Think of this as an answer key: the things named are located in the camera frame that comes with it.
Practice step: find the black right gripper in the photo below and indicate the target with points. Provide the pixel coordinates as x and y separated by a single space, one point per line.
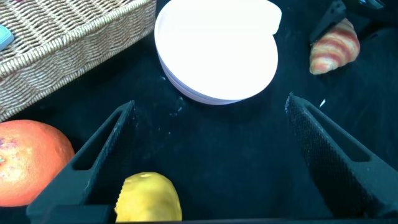
367 3

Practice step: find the orange fruit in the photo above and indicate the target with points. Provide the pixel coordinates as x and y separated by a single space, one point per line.
28 161

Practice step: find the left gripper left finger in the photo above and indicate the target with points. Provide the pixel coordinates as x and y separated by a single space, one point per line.
102 161

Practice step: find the pink bowl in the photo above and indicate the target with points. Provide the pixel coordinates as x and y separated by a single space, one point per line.
217 53

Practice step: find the yellow pear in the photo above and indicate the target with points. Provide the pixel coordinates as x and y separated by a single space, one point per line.
149 199

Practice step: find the black tablecloth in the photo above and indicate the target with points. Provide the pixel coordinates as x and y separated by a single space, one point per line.
217 155

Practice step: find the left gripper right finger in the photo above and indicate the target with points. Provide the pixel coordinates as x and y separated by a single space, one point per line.
329 161

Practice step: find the brown striped croissant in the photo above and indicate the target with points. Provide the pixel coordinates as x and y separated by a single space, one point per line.
334 49

